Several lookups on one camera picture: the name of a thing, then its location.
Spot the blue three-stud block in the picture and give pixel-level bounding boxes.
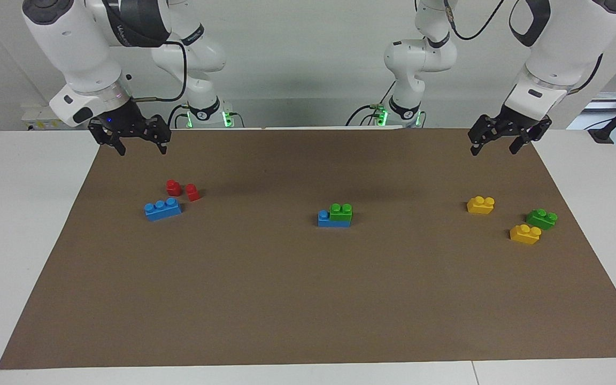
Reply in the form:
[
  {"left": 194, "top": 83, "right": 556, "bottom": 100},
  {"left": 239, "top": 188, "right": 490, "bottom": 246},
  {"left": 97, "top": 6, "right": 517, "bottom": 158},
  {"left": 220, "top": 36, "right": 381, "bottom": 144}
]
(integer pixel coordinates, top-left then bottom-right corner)
[
  {"left": 317, "top": 210, "right": 351, "bottom": 228},
  {"left": 144, "top": 197, "right": 183, "bottom": 222}
]

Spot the yellow two-stud block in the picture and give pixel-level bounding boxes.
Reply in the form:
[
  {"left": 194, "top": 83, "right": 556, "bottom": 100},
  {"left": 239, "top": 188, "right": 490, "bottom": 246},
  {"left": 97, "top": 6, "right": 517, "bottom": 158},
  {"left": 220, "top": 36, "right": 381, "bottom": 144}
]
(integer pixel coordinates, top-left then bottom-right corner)
[
  {"left": 466, "top": 196, "right": 496, "bottom": 215},
  {"left": 509, "top": 224, "right": 543, "bottom": 245}
]

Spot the brown table mat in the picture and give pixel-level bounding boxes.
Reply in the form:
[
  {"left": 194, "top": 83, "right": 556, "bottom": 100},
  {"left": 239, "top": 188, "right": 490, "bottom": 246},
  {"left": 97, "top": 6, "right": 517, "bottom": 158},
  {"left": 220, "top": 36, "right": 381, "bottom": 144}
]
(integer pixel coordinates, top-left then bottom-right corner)
[{"left": 0, "top": 127, "right": 616, "bottom": 371}]

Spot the black base cable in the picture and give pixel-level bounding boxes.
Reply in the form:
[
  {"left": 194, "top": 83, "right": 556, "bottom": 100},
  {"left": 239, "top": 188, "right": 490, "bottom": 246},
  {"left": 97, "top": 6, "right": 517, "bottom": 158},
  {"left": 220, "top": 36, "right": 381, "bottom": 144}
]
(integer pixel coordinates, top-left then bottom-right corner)
[
  {"left": 345, "top": 80, "right": 397, "bottom": 127},
  {"left": 167, "top": 103, "right": 192, "bottom": 129}
]

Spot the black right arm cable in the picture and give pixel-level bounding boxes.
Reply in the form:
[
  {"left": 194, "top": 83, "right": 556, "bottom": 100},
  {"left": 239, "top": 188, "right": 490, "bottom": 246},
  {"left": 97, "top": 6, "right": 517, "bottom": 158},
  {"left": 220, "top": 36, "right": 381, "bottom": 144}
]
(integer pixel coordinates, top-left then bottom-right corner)
[{"left": 130, "top": 40, "right": 188, "bottom": 103}]

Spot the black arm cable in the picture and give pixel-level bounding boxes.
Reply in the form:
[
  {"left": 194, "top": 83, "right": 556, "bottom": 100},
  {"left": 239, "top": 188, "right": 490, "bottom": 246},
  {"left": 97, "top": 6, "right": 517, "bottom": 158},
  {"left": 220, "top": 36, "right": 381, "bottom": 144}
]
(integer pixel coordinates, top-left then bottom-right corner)
[
  {"left": 444, "top": 0, "right": 605, "bottom": 93},
  {"left": 130, "top": 40, "right": 188, "bottom": 103}
]

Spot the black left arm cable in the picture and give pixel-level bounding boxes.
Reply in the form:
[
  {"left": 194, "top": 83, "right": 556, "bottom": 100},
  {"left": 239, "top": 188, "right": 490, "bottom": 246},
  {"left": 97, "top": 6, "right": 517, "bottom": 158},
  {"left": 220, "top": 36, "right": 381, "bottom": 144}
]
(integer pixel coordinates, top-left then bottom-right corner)
[{"left": 444, "top": 0, "right": 605, "bottom": 93}]

